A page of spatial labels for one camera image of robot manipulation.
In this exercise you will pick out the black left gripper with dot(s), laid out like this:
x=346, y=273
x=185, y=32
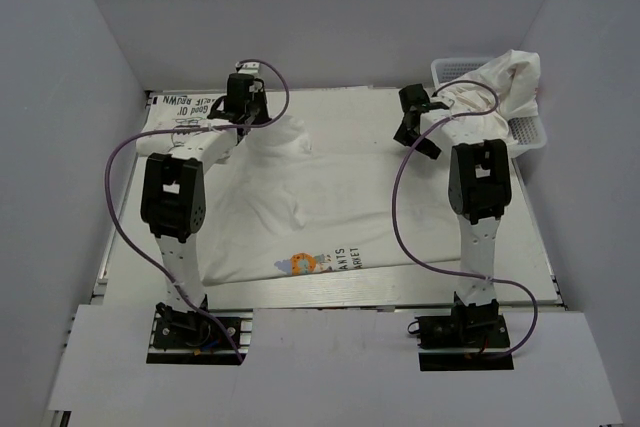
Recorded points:
x=259, y=94

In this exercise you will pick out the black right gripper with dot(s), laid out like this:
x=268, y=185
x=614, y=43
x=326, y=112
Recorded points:
x=430, y=148

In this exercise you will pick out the white cartoon print t-shirt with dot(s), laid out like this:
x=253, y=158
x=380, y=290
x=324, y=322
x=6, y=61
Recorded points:
x=288, y=202

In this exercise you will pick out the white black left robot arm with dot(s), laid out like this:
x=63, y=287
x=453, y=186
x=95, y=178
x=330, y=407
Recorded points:
x=173, y=202

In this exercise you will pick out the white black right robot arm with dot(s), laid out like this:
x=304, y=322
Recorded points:
x=479, y=184

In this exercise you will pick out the folded white Charlie Brown t-shirt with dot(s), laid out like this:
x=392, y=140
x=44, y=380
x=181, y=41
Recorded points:
x=179, y=113

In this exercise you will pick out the crumpled white t-shirt in basket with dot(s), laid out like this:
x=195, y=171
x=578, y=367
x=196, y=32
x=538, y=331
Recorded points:
x=500, y=97

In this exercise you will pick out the white perforated plastic basket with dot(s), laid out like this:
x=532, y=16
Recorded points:
x=495, y=102

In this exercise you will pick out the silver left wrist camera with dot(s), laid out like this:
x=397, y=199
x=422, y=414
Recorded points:
x=248, y=68

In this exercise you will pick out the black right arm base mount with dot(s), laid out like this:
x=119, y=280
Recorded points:
x=442, y=348

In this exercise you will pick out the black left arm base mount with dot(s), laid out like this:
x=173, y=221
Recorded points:
x=188, y=338

